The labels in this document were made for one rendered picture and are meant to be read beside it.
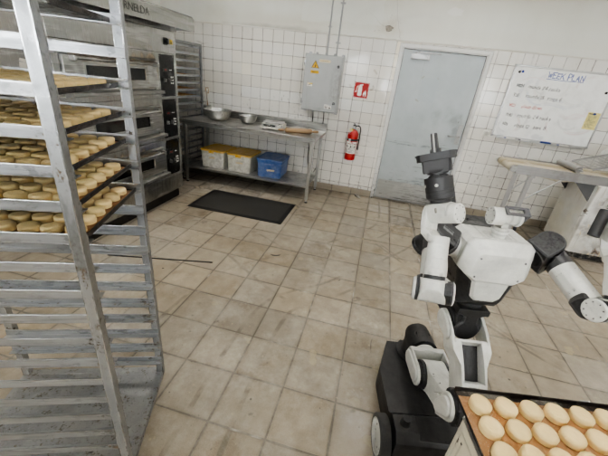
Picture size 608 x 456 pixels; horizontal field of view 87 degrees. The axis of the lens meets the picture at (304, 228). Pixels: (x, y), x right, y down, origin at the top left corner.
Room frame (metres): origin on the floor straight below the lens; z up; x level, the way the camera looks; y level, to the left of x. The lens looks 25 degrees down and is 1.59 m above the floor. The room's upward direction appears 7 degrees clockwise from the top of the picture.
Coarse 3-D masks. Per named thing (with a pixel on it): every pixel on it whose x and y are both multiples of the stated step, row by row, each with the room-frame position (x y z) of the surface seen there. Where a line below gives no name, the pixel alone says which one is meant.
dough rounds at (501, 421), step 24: (480, 408) 0.53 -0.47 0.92; (504, 408) 0.53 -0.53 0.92; (528, 408) 0.54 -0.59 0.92; (552, 408) 0.55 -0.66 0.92; (576, 408) 0.56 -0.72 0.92; (480, 432) 0.48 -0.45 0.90; (504, 432) 0.49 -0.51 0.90; (528, 432) 0.48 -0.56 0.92; (552, 432) 0.49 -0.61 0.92; (576, 432) 0.49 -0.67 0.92; (600, 432) 0.50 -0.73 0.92
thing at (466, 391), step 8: (456, 392) 0.58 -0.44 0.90; (464, 392) 0.58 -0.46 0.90; (472, 392) 0.59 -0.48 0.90; (480, 392) 0.59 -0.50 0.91; (488, 392) 0.59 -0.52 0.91; (496, 392) 0.59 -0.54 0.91; (504, 392) 0.59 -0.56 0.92; (512, 400) 0.58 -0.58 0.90; (520, 400) 0.58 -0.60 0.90; (528, 400) 0.58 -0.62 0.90; (536, 400) 0.59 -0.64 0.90; (544, 400) 0.59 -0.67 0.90; (552, 400) 0.59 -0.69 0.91; (560, 400) 0.59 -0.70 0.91; (568, 400) 0.59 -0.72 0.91; (568, 408) 0.57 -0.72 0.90; (584, 408) 0.58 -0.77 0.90; (592, 408) 0.58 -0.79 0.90; (600, 408) 0.58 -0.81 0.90; (472, 432) 0.48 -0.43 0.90
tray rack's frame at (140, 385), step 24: (0, 312) 1.03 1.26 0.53; (120, 384) 1.04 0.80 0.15; (144, 384) 1.05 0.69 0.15; (0, 408) 0.86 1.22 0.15; (24, 408) 0.87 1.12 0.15; (48, 408) 0.88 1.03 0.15; (72, 408) 0.89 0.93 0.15; (96, 408) 0.91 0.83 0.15; (144, 408) 0.93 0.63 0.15; (144, 432) 0.84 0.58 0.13
